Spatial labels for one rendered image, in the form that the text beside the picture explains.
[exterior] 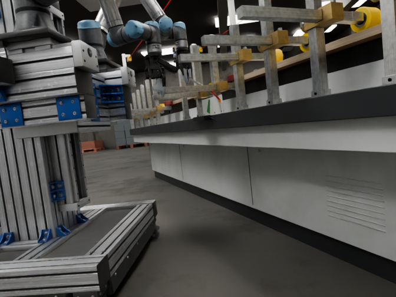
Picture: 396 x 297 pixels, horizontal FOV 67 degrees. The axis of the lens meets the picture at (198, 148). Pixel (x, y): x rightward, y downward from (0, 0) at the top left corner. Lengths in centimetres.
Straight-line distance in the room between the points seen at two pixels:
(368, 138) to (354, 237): 53
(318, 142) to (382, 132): 24
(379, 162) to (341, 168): 17
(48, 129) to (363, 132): 115
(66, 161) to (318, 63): 110
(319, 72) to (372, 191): 49
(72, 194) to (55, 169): 14
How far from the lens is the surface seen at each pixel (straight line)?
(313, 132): 112
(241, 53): 143
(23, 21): 130
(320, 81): 107
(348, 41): 122
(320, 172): 142
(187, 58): 134
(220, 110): 163
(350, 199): 134
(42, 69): 123
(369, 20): 119
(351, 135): 102
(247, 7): 91
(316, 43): 109
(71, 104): 121
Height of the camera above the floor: 65
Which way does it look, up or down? 4 degrees down
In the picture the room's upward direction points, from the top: 6 degrees counter-clockwise
